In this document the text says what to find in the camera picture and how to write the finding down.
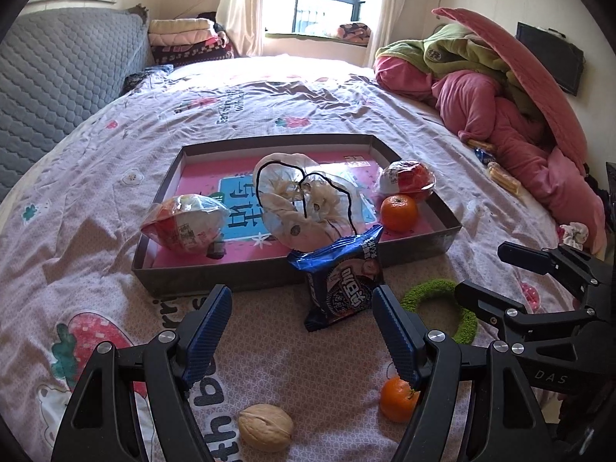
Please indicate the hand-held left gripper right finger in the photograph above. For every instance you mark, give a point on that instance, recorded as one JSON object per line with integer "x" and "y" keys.
{"x": 394, "y": 337}

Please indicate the pink quilt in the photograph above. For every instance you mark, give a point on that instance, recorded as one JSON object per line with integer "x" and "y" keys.
{"x": 476, "y": 101}

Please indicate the blue cookie packet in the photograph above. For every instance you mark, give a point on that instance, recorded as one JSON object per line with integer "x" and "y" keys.
{"x": 337, "y": 288}

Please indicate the pink folded blanket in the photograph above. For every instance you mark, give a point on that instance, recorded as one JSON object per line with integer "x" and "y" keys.
{"x": 180, "y": 38}

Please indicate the white floral scrunchie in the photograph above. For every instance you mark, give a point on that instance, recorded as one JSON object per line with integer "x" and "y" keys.
{"x": 573, "y": 235}

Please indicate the dark patterned folded blanket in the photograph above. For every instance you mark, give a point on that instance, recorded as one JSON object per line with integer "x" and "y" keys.
{"x": 202, "y": 52}

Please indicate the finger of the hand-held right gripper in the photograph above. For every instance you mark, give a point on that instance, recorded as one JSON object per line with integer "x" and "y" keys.
{"x": 486, "y": 305}
{"x": 534, "y": 257}

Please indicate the orange snack packet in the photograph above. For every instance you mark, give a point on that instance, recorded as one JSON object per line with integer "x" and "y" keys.
{"x": 479, "y": 144}

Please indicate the dark cloth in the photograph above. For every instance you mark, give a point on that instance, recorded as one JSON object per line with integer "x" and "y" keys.
{"x": 147, "y": 77}

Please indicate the green blanket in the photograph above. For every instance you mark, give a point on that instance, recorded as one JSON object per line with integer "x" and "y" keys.
{"x": 457, "y": 53}

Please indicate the pink cushion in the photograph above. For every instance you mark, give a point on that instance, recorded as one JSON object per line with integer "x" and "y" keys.
{"x": 529, "y": 72}

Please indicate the orange mandarin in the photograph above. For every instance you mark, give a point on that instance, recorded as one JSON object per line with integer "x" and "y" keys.
{"x": 394, "y": 402}
{"x": 399, "y": 212}

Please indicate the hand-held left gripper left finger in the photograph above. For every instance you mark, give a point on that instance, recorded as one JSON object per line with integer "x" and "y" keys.
{"x": 207, "y": 337}

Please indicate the pink and blue book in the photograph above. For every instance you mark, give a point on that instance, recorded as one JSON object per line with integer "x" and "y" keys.
{"x": 202, "y": 183}

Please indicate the cream curtain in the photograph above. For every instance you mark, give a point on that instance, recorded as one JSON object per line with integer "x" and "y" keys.
{"x": 385, "y": 9}
{"x": 243, "y": 9}

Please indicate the patterned cloth on windowsill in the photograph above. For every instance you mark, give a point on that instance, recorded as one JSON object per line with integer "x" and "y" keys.
{"x": 355, "y": 32}

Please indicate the cream folded blanket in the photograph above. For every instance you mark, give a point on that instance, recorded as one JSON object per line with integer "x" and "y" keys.
{"x": 180, "y": 25}

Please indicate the black television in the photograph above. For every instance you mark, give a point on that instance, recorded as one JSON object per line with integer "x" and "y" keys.
{"x": 548, "y": 55}

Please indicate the walnut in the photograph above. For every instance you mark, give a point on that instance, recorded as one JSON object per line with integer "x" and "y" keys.
{"x": 265, "y": 427}

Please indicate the grey quilted headboard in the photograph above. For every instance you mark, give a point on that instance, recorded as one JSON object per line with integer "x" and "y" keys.
{"x": 57, "y": 82}

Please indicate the red white toy egg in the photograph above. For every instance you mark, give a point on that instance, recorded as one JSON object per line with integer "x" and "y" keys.
{"x": 406, "y": 178}
{"x": 187, "y": 226}

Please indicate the yellow snack packet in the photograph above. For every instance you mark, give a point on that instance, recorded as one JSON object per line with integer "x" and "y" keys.
{"x": 504, "y": 179}

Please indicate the small blue snack packet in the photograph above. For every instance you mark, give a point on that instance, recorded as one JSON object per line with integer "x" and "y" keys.
{"x": 485, "y": 155}

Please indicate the shallow grey cardboard box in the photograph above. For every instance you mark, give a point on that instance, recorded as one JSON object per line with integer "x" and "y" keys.
{"x": 202, "y": 281}

